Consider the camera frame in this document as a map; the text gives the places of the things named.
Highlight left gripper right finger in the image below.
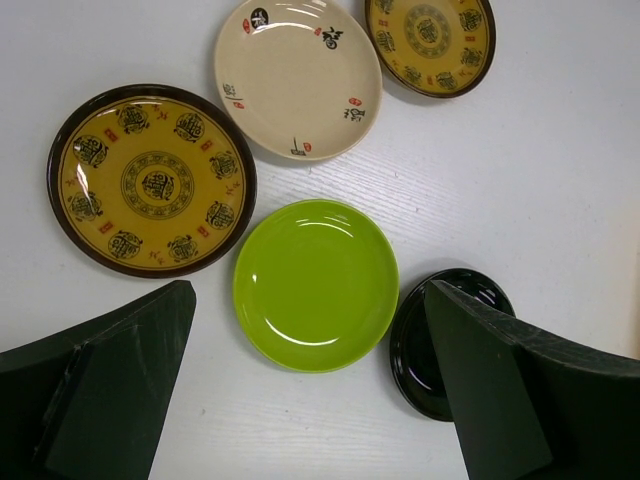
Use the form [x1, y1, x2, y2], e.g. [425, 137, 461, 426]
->
[425, 281, 639, 479]

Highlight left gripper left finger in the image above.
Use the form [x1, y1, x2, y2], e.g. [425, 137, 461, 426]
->
[1, 280, 196, 479]

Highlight black plate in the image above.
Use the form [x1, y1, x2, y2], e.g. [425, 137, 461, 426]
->
[389, 268, 515, 422]

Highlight green plate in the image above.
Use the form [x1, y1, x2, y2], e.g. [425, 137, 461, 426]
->
[233, 199, 399, 373]

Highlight yellow patterned plate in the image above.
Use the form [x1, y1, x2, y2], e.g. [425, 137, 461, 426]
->
[365, 0, 497, 99]
[46, 84, 257, 278]

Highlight cream plate with calligraphy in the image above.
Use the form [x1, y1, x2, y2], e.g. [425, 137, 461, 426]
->
[213, 1, 383, 161]

